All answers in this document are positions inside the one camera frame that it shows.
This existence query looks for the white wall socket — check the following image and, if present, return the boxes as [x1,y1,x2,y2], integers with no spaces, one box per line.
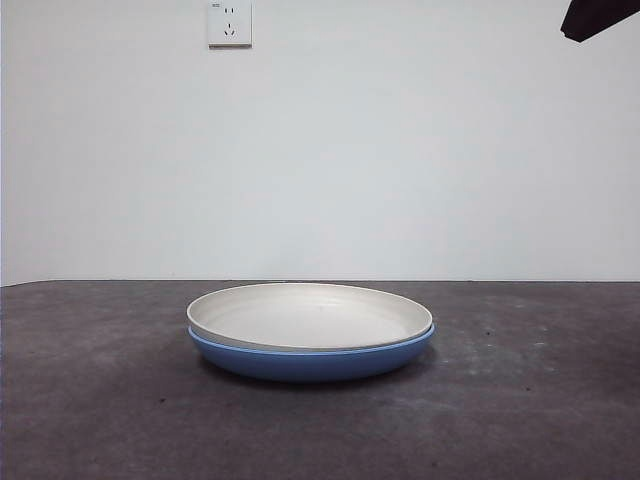
[208,0,253,50]

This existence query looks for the blue round plate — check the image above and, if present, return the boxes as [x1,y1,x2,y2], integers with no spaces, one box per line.
[188,324,437,385]

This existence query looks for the white round plate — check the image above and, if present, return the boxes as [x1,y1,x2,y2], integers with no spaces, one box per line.
[186,282,434,351]

